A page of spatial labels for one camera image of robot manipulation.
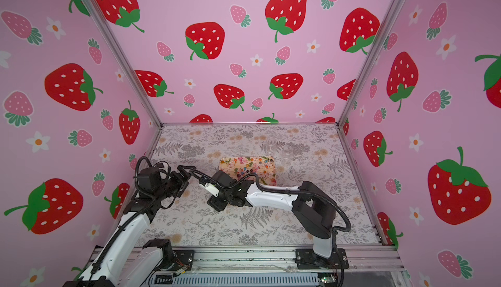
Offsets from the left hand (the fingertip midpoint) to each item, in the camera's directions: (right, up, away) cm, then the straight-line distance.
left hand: (194, 173), depth 81 cm
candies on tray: (+18, 0, +20) cm, 27 cm away
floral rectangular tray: (+30, 0, +20) cm, 36 cm away
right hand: (+7, -12, -1) cm, 13 cm away
